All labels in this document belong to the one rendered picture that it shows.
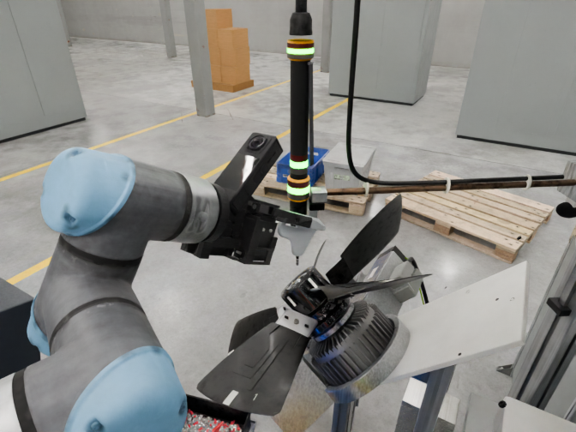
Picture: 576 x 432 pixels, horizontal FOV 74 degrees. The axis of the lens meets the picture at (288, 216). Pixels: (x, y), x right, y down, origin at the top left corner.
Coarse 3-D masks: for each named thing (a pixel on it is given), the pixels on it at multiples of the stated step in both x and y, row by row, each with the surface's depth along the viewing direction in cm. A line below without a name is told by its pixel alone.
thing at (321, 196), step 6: (318, 186) 76; (324, 186) 76; (312, 192) 74; (318, 192) 74; (324, 192) 74; (312, 198) 74; (318, 198) 74; (324, 198) 74; (312, 204) 74; (318, 204) 74; (324, 204) 74; (312, 210) 75; (318, 210) 75; (312, 216) 76
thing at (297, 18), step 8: (296, 0) 58; (304, 0) 58; (296, 8) 58; (304, 8) 58; (296, 16) 58; (304, 16) 58; (296, 24) 58; (304, 24) 58; (296, 32) 59; (304, 32) 59; (312, 32) 60; (296, 208) 75; (304, 208) 75
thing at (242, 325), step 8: (256, 312) 114; (264, 312) 110; (272, 312) 108; (240, 320) 121; (248, 320) 116; (256, 320) 112; (264, 320) 109; (272, 320) 107; (240, 328) 117; (248, 328) 113; (256, 328) 109; (232, 336) 119; (240, 336) 114; (248, 336) 111; (232, 344) 116; (240, 344) 112
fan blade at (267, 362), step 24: (264, 336) 89; (288, 336) 88; (240, 360) 84; (264, 360) 82; (288, 360) 82; (216, 384) 80; (240, 384) 77; (264, 384) 76; (288, 384) 76; (240, 408) 72; (264, 408) 71
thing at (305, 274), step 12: (300, 276) 103; (312, 276) 96; (288, 288) 100; (300, 288) 94; (312, 288) 94; (288, 300) 96; (300, 300) 94; (312, 300) 94; (324, 300) 95; (336, 300) 98; (348, 300) 97; (300, 312) 96; (312, 312) 94; (324, 312) 95; (336, 312) 93; (324, 324) 93; (312, 336) 96
